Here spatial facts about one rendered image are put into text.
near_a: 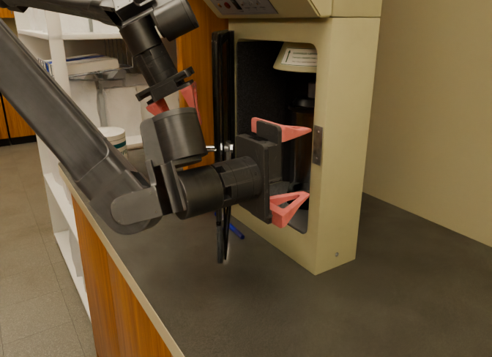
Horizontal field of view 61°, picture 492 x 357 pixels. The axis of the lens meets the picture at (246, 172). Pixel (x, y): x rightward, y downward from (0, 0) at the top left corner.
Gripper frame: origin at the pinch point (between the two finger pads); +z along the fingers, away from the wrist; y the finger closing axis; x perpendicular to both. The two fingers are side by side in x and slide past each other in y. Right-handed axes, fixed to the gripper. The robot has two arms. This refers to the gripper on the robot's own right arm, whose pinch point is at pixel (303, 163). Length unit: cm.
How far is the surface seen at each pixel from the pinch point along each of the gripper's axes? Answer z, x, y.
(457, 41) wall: 55, 12, 14
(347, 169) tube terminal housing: 17.7, 7.9, -7.0
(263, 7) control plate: 7.9, 20.3, 21.3
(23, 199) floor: -21, 328, -116
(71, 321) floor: -20, 148, -119
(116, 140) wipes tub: -5, 79, -13
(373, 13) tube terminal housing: 21.2, 7.5, 19.8
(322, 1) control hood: 9.8, 7.6, 21.7
